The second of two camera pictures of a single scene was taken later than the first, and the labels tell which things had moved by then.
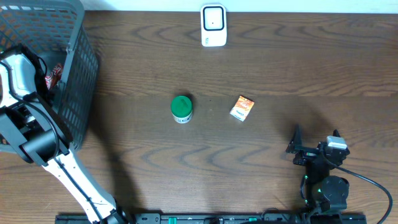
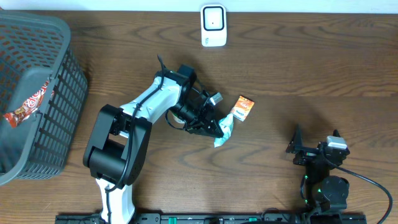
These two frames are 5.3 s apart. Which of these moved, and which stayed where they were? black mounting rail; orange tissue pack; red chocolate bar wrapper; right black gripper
Moved: red chocolate bar wrapper
Stayed: right black gripper; orange tissue pack; black mounting rail
